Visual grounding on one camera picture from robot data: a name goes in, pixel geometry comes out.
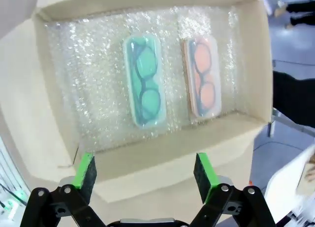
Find orange translucent glasses case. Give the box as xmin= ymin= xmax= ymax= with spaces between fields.
xmin=182 ymin=35 xmax=222 ymax=119

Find green translucent glasses case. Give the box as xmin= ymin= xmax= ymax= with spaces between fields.
xmin=122 ymin=34 xmax=166 ymax=131

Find grey metal chair leg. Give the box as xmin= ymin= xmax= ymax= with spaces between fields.
xmin=267 ymin=108 xmax=282 ymax=138

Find white device with green light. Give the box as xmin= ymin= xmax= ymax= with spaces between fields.
xmin=0 ymin=182 xmax=28 ymax=214

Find clear bubble wrap sheet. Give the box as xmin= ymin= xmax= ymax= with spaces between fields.
xmin=44 ymin=6 xmax=244 ymax=154

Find black glasses in orange case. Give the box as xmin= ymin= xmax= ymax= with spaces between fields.
xmin=190 ymin=40 xmax=217 ymax=115

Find beige cardboard shipping box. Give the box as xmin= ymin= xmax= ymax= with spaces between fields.
xmin=0 ymin=0 xmax=275 ymax=220

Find person in black clothing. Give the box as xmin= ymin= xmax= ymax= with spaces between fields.
xmin=272 ymin=60 xmax=315 ymax=127

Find person's hand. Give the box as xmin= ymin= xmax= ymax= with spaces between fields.
xmin=304 ymin=155 xmax=315 ymax=182

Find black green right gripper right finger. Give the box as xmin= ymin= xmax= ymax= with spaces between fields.
xmin=188 ymin=152 xmax=276 ymax=227

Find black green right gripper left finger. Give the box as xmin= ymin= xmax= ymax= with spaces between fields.
xmin=23 ymin=152 xmax=109 ymax=227

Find black glasses in green case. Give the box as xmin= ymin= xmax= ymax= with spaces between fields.
xmin=130 ymin=40 xmax=162 ymax=122

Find background person in dark trousers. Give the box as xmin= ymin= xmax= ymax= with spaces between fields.
xmin=284 ymin=0 xmax=315 ymax=29

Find white paper sheet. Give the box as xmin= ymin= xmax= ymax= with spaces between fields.
xmin=261 ymin=143 xmax=315 ymax=227

